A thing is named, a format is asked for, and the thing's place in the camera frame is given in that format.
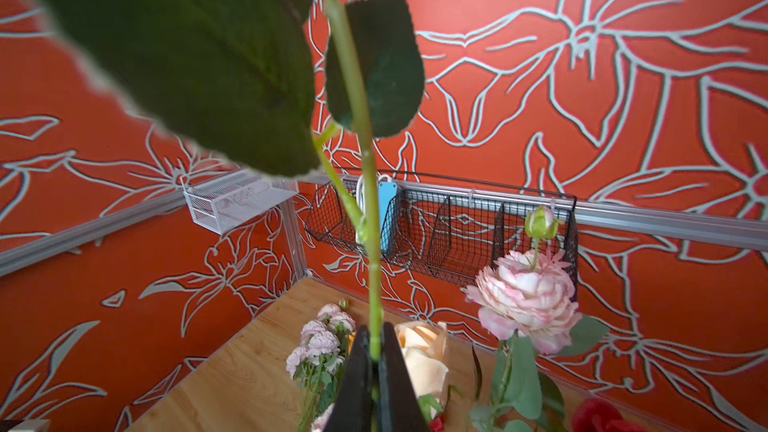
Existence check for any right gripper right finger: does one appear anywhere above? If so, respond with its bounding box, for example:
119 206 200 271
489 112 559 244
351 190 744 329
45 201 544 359
379 322 429 432

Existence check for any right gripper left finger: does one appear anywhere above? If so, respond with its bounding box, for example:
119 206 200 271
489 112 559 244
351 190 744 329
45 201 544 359
324 325 373 432

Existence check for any peach rose flower stem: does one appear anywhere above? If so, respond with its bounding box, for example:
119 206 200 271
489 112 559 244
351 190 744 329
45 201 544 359
394 321 462 431

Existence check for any pink carnation spray stem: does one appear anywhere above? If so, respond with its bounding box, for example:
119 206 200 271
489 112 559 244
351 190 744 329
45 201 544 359
466 206 609 431

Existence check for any red rose flower stem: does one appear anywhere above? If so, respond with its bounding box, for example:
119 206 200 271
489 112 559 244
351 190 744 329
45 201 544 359
571 398 648 432

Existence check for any yellow rose flower stem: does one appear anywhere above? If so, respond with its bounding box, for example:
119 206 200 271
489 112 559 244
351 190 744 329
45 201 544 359
11 0 427 432

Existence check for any mixed flower bunch on table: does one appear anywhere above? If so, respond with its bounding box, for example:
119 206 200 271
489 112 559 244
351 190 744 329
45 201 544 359
285 299 357 431

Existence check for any blue flat box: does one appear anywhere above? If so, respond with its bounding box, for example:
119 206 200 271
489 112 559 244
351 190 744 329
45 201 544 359
378 181 398 256

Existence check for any black wire wall basket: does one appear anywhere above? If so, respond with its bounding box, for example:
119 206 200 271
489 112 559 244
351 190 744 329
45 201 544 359
298 173 578 299

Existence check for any white mesh wall basket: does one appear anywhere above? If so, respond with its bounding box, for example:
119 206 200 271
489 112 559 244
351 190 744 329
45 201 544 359
183 169 298 235

